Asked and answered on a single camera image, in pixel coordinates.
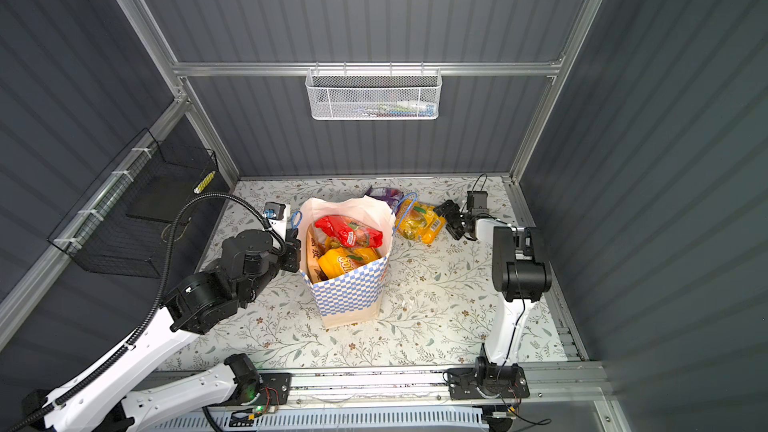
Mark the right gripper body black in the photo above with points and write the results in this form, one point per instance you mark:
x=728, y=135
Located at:
x=467, y=219

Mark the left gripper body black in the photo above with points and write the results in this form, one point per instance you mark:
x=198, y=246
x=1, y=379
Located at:
x=276, y=264

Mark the yellow snack bag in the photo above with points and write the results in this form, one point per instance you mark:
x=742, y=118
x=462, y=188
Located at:
x=420, y=222
x=339, y=261

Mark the small purple snack bag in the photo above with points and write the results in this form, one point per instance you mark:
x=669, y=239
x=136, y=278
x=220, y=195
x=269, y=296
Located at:
x=391, y=196

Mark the blue checkered paper bag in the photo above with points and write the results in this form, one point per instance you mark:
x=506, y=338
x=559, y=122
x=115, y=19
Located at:
x=357, y=295

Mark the red snack bag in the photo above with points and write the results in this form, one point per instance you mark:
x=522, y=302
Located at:
x=342, y=231

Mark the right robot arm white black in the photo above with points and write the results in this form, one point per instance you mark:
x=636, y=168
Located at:
x=520, y=275

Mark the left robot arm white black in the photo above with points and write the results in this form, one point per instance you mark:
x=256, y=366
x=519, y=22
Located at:
x=106, y=396

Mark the floral table cloth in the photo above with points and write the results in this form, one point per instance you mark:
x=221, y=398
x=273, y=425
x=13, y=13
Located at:
x=437, y=309

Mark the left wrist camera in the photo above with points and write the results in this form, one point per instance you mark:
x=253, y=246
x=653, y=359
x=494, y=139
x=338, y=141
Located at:
x=278, y=215

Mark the black wire side basket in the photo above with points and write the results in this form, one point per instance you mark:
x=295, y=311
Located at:
x=122, y=229

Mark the white wire wall basket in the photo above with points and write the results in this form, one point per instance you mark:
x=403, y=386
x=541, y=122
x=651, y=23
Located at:
x=369, y=95

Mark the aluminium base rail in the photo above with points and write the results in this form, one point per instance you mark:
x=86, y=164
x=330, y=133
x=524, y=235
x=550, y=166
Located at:
x=407, y=397

